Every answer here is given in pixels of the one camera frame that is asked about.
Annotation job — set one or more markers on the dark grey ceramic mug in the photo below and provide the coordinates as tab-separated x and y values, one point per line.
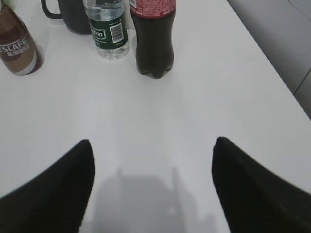
73	13

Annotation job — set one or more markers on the brown Nescafe coffee bottle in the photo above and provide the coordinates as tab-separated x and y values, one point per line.
18	50

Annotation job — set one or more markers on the dark cola bottle red label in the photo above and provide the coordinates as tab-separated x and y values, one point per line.
153	21

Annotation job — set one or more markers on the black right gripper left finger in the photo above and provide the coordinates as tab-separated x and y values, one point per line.
54	201

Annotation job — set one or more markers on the clear water bottle green label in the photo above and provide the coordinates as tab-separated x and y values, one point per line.
108	27

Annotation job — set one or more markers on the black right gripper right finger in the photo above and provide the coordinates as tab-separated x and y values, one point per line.
254	199

